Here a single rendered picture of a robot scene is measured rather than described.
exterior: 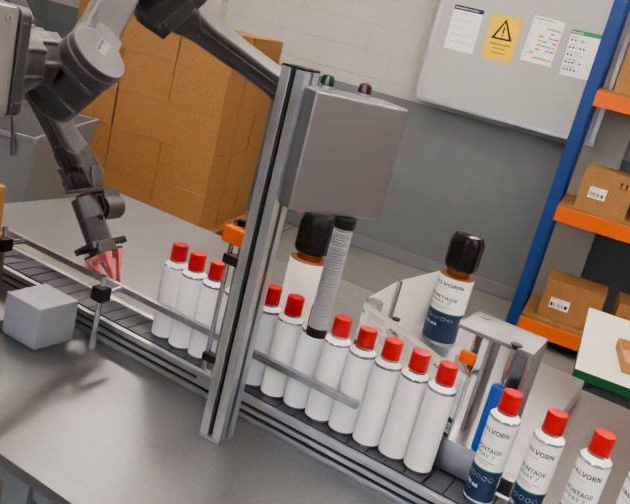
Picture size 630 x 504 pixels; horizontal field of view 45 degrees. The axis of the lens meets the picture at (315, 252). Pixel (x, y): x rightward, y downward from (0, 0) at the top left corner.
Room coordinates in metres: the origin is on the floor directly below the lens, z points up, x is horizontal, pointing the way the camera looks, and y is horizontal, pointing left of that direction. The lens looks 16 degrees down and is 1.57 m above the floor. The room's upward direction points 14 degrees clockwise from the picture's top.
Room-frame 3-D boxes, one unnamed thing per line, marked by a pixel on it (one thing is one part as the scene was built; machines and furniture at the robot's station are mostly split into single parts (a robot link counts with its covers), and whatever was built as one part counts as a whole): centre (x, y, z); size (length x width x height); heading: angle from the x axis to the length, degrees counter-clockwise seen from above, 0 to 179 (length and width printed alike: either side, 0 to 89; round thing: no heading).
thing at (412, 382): (1.23, -0.22, 0.98); 0.05 x 0.05 x 0.20
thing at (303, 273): (1.66, 0.01, 1.03); 0.09 x 0.09 x 0.30
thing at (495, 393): (1.21, -0.37, 0.98); 0.03 x 0.03 x 0.17
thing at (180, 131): (5.17, 1.19, 0.70); 1.20 x 0.83 x 1.39; 77
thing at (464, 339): (1.83, -0.36, 0.89); 0.31 x 0.31 x 0.01
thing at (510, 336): (1.27, -0.36, 1.14); 0.14 x 0.11 x 0.01; 63
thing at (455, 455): (1.27, -0.35, 1.01); 0.14 x 0.13 x 0.26; 63
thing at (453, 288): (1.83, -0.36, 1.04); 0.09 x 0.09 x 0.29
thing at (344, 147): (1.25, 0.01, 1.38); 0.17 x 0.10 x 0.19; 118
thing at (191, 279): (1.45, 0.22, 0.98); 0.05 x 0.05 x 0.20
